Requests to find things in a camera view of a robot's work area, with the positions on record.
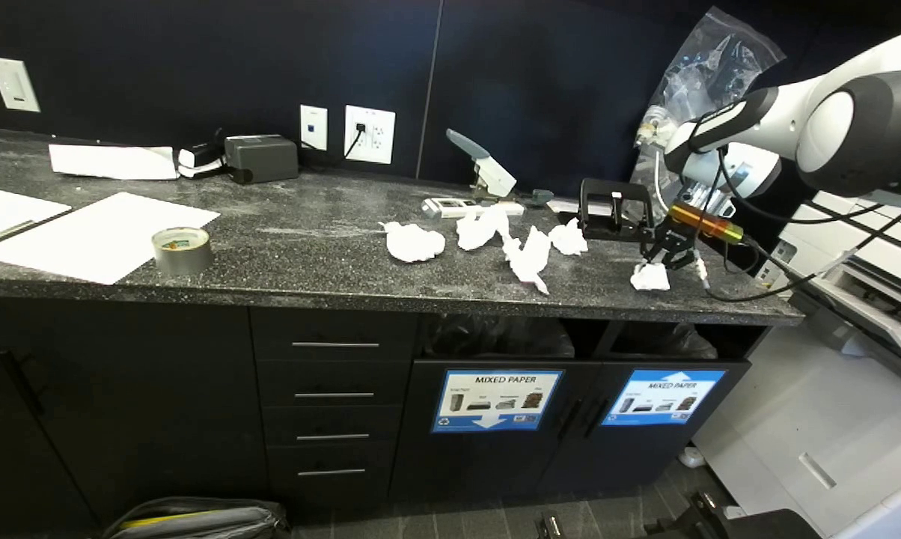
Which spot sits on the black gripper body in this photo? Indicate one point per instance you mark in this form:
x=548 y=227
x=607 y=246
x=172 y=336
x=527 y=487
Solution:
x=675 y=233

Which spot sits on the small round paper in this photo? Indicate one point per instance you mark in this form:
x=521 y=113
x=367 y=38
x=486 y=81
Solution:
x=651 y=279

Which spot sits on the long twisted paper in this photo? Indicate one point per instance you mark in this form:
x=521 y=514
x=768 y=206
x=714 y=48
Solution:
x=527 y=258

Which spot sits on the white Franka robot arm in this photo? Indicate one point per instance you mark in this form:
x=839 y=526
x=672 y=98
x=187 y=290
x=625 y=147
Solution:
x=868 y=129

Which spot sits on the slanted blue bin label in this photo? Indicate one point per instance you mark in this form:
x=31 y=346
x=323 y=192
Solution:
x=658 y=397

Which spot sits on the black bin liner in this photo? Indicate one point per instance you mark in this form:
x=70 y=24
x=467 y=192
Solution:
x=489 y=343

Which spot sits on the wide blue bin label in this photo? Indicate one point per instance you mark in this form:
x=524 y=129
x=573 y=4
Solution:
x=494 y=400

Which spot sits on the orange cylindrical wrist attachment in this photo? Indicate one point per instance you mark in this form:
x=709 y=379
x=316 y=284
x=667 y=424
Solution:
x=706 y=224

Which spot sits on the clear plastic container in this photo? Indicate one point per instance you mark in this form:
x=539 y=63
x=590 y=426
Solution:
x=655 y=174

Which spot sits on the clear plastic bag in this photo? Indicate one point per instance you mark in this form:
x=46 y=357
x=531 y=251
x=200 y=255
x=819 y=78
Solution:
x=706 y=60

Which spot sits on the crumpled white paper ball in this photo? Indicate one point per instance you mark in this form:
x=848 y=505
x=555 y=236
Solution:
x=479 y=230

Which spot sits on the white office printer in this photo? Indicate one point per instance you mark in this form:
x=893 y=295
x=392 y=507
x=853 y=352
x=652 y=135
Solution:
x=868 y=301

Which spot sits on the white stand foot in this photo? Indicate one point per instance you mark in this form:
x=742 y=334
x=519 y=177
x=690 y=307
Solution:
x=690 y=459

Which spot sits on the flat white desk tool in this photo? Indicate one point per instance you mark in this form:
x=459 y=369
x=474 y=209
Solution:
x=443 y=209

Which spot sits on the wide crumpled white paper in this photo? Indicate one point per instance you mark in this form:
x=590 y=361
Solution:
x=413 y=243

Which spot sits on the black box device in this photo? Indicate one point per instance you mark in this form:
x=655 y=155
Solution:
x=262 y=158

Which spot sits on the small white label device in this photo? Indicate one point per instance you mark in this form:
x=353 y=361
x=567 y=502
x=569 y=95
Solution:
x=199 y=161

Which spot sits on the roll of tape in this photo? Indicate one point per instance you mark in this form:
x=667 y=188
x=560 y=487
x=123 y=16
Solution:
x=179 y=243

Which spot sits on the wide black cabinet door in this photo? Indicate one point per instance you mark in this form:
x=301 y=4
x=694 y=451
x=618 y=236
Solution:
x=138 y=400

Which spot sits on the white power strip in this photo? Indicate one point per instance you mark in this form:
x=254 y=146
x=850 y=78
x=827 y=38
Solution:
x=111 y=162

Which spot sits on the large white paper sheet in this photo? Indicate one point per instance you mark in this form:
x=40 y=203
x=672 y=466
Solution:
x=93 y=237

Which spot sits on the printed white paper sheet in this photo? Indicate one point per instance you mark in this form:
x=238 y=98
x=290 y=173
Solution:
x=0 y=213

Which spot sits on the wide white wall outlet plate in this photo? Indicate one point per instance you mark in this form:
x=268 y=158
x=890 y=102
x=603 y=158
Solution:
x=370 y=134

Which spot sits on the narrow white wall outlet plate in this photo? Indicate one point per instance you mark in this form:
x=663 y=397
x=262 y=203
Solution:
x=311 y=126

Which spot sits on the white light switch plate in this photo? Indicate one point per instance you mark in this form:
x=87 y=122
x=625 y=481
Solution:
x=12 y=81

